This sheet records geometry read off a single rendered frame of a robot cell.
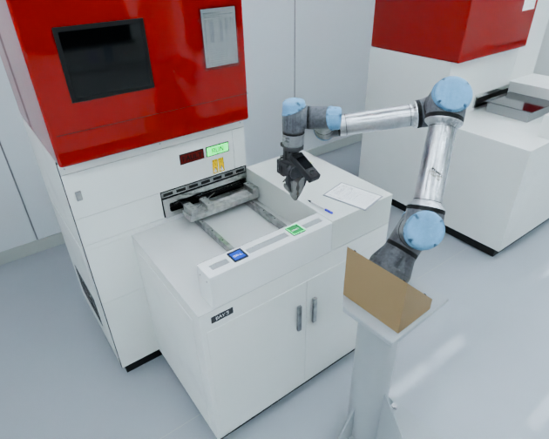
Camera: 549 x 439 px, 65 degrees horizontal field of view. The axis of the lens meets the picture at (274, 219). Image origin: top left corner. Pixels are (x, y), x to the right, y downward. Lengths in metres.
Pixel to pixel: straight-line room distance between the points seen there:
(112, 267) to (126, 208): 0.29
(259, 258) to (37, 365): 1.60
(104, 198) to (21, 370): 1.24
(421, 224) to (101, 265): 1.34
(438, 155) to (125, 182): 1.21
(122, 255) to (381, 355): 1.17
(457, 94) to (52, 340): 2.42
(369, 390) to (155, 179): 1.24
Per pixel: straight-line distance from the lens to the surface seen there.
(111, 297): 2.14
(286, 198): 1.91
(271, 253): 1.56
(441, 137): 1.43
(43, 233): 3.59
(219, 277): 1.47
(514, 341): 2.82
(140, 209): 1.96
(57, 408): 2.53
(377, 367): 1.78
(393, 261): 1.48
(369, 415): 2.02
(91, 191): 1.86
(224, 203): 2.01
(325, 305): 1.96
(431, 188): 1.40
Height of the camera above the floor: 1.89
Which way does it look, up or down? 33 degrees down
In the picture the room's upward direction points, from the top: 2 degrees counter-clockwise
